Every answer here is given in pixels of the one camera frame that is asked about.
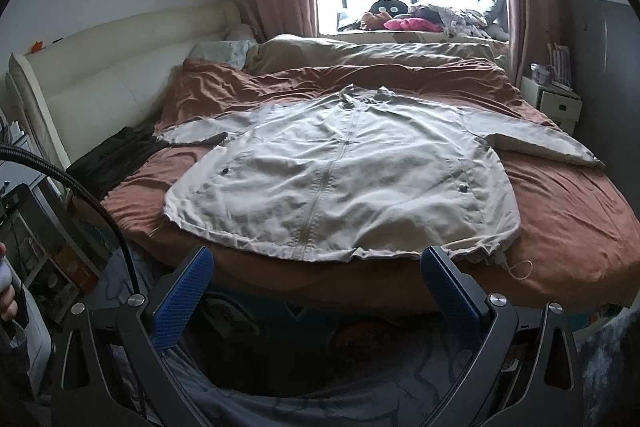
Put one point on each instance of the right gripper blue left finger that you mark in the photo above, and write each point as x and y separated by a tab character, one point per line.
174	298

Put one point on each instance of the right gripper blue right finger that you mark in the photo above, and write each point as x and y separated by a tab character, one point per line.
457	295

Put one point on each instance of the beige zip jacket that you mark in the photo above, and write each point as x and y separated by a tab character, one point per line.
359	174

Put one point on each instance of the pile of clothes on sill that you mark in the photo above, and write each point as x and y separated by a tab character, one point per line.
460	23

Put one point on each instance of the person left hand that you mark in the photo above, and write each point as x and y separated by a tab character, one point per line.
8	304

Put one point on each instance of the black garment on bed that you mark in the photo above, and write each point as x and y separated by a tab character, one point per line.
124	153

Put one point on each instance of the white bedside cabinet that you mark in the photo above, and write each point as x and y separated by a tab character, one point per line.
561	106

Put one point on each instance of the cream padded headboard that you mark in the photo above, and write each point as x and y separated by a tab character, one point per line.
77	92

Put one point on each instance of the pale green pillow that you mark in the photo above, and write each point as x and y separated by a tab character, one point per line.
231	52

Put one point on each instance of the olive beige duvet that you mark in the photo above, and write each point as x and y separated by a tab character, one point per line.
288	52

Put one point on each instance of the black plush toy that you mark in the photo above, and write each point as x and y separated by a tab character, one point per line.
391	7

